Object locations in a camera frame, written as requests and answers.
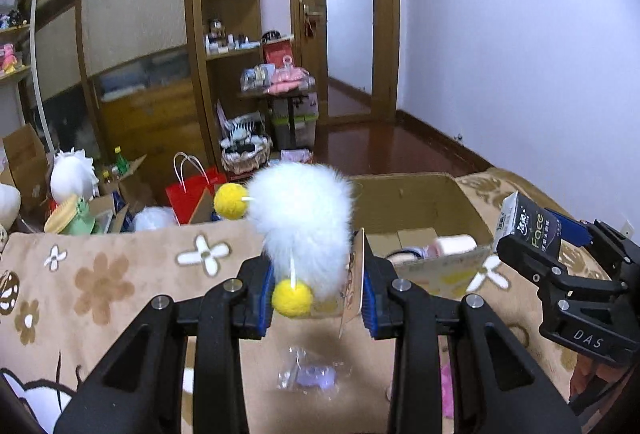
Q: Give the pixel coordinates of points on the red gift box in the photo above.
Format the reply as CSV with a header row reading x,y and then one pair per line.
x,y
277,54

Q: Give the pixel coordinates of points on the green glass bottle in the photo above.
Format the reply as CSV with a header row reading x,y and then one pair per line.
x,y
121,161

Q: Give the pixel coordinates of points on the black tissue pack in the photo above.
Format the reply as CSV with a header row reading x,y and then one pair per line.
x,y
530,224

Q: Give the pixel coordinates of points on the wooden door with glass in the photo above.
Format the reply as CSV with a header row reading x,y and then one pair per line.
x,y
385,14

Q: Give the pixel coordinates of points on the green frog burger plush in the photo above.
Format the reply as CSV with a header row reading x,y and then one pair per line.
x,y
70,219

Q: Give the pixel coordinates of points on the low open cardboard box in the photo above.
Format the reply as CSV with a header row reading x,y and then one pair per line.
x,y
205,209

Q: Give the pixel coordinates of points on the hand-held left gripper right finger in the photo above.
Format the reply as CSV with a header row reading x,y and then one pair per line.
x,y
371,309

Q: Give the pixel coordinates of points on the lace trimmed wicker basket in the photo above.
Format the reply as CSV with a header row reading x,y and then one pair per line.
x,y
245,159

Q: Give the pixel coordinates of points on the large wooden wardrobe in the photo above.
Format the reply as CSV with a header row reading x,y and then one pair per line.
x,y
130,29

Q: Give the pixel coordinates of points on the small dark side table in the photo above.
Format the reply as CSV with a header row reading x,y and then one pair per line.
x,y
290,114

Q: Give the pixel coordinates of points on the clear plastic storage bin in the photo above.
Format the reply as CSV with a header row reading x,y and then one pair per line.
x,y
302,129

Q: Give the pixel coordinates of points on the white haired plush head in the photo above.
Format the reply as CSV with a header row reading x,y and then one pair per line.
x,y
72,179

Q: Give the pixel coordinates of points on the pink packets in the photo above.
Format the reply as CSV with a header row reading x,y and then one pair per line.
x,y
287,81

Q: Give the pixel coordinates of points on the clear bag with purple item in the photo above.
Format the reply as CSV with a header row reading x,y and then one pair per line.
x,y
310,374

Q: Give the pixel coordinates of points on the white plastic bag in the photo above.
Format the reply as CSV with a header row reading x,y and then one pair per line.
x,y
155,219

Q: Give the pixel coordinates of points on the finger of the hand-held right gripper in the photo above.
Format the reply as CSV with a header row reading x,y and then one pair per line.
x,y
540,269
575,229

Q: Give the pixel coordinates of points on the pink purple plush toy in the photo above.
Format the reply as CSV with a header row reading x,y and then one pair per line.
x,y
446,389

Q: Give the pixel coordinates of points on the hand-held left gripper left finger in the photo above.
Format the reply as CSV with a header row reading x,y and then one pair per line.
x,y
267,299

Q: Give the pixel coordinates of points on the tall open cardboard box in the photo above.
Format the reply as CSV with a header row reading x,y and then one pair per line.
x,y
22,159

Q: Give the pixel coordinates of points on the white fluffy toy yellow balls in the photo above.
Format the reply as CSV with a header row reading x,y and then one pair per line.
x,y
300,214

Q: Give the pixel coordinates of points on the person's right hand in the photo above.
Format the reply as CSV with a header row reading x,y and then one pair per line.
x,y
584,379

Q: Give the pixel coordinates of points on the wooden corner shelf unit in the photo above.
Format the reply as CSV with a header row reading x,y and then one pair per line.
x,y
225,79

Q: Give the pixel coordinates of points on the pink swirl roll plush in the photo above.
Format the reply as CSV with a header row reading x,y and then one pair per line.
x,y
455,245

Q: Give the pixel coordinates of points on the zebra striped plush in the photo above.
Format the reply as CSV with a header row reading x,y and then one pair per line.
x,y
242,129

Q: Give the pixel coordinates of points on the beige floral blanket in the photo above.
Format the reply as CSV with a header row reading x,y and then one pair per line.
x,y
125,274

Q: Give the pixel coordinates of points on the cardboard box with bottles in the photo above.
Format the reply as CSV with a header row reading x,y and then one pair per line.
x,y
130,186

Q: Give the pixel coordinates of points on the red paper bag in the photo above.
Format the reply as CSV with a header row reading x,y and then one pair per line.
x,y
187,199

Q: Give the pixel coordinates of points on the large cream plush toy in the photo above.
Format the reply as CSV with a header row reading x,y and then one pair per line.
x,y
7,209

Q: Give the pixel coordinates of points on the white curved pole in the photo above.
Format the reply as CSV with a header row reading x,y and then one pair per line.
x,y
37,79

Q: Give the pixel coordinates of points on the wall shelves with figurines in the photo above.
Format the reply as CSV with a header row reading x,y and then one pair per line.
x,y
15,29

